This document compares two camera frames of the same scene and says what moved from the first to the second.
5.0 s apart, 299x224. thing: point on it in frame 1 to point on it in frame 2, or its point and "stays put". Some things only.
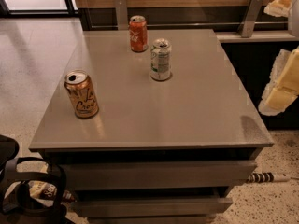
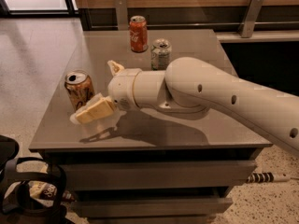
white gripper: [294, 22] to [121, 88]
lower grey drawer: [154, 207] stays put
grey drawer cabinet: [156, 152] stays put
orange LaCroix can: [80, 91] stays put
